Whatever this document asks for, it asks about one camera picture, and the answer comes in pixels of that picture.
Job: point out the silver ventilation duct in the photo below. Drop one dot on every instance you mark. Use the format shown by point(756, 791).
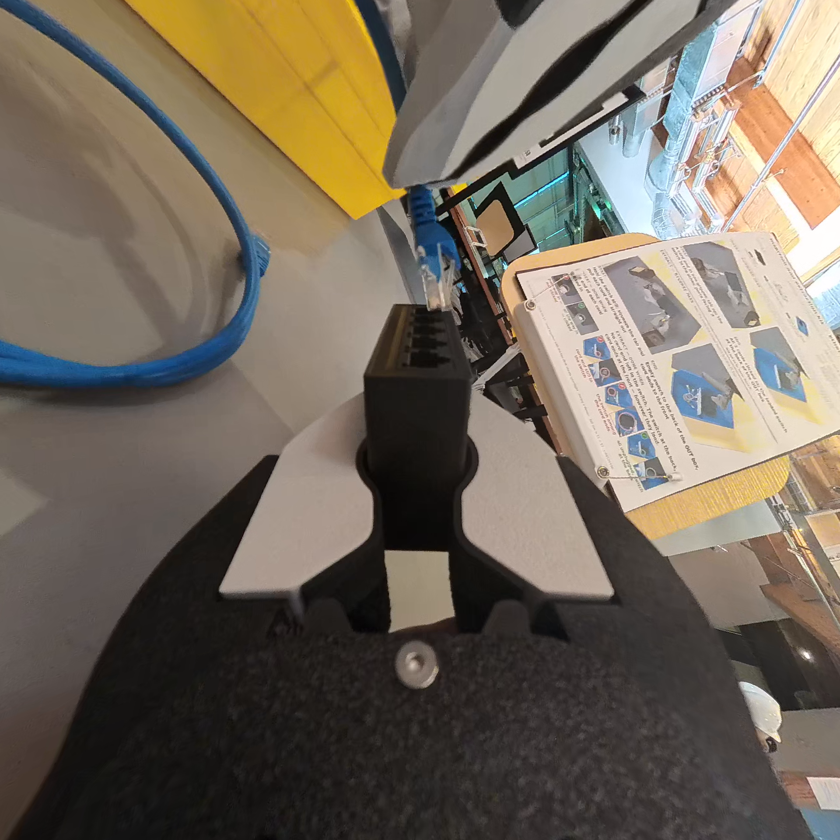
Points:
point(695, 72)

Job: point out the yellow plastic bin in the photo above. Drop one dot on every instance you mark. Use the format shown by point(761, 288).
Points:
point(275, 79)

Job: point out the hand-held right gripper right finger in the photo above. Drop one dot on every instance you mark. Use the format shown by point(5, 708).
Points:
point(525, 512)

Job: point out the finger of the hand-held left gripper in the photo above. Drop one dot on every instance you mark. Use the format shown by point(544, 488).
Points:
point(590, 19)
point(446, 98)

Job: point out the printed instruction sheet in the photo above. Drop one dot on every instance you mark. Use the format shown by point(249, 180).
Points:
point(689, 394)

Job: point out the white hard hat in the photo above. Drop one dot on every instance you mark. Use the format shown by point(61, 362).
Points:
point(761, 712)

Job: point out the black network switch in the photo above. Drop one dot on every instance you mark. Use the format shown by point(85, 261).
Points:
point(417, 407)

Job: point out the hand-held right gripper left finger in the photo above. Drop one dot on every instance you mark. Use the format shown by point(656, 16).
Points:
point(315, 505)

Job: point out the black-framed wooden chair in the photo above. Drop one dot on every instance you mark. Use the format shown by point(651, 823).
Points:
point(495, 223)

